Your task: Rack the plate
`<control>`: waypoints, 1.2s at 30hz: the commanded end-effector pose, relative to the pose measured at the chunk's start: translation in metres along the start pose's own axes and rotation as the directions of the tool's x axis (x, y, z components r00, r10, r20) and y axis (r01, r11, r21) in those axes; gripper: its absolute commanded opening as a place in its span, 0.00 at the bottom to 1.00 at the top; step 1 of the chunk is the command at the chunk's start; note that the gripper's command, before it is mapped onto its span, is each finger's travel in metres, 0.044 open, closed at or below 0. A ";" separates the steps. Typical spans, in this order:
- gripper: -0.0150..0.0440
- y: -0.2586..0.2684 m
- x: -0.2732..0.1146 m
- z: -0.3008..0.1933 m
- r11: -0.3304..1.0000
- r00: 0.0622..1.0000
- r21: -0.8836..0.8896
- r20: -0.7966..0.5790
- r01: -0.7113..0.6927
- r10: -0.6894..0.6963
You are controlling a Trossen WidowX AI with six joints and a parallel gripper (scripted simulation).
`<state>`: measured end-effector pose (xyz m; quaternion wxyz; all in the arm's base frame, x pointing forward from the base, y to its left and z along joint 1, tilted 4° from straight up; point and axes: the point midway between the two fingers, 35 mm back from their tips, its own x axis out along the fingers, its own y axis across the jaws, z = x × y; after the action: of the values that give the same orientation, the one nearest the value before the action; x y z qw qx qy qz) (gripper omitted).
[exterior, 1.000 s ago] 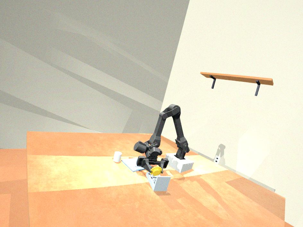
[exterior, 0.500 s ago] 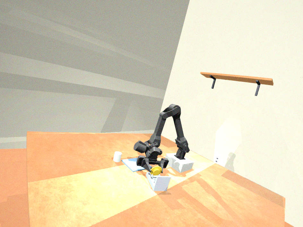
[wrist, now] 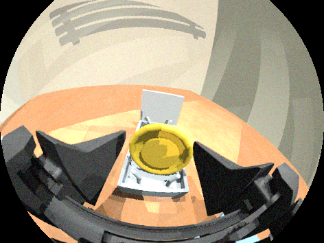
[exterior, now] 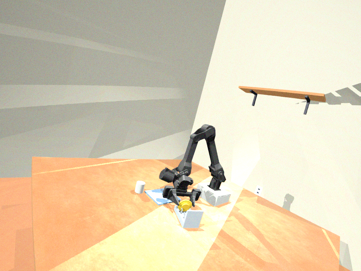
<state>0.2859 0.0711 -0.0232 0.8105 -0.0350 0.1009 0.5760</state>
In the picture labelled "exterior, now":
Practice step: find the white dish rack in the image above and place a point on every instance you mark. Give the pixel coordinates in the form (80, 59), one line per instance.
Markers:
(189, 218)

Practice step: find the yellow plate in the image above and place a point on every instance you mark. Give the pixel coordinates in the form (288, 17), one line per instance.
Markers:
(185, 205)

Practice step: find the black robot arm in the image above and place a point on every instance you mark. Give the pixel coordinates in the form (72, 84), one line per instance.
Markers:
(182, 178)

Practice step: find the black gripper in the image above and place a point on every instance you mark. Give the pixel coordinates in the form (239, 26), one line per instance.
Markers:
(171, 193)

